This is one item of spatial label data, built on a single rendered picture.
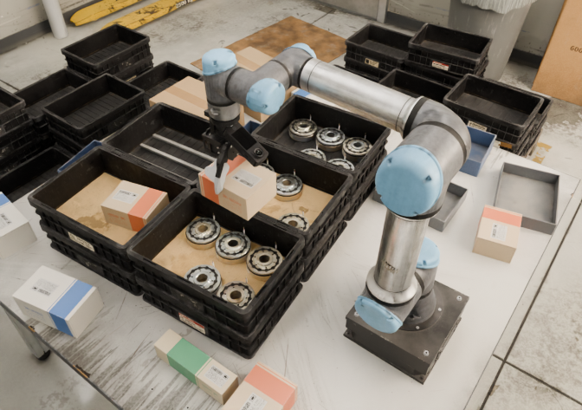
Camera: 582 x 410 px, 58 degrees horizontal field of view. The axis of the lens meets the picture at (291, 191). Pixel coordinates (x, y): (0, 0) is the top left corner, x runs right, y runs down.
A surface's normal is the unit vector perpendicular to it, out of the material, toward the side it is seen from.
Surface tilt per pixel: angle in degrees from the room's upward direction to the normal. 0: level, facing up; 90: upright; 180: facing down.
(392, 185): 83
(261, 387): 0
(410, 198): 83
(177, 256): 0
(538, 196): 0
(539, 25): 90
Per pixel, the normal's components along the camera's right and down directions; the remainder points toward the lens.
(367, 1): -0.59, 0.55
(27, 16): 0.81, 0.41
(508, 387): 0.00, -0.73
